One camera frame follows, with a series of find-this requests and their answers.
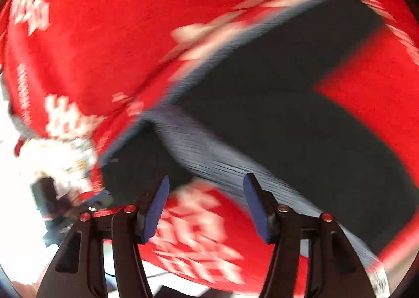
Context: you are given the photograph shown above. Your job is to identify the black pant with grey waistband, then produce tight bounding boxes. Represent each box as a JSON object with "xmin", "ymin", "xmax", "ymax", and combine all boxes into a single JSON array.
[{"xmin": 98, "ymin": 0, "xmax": 419, "ymax": 266}]

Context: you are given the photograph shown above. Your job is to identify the red printed bed blanket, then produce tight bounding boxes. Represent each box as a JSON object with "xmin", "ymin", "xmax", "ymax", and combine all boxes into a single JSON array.
[{"xmin": 1, "ymin": 0, "xmax": 418, "ymax": 297}]

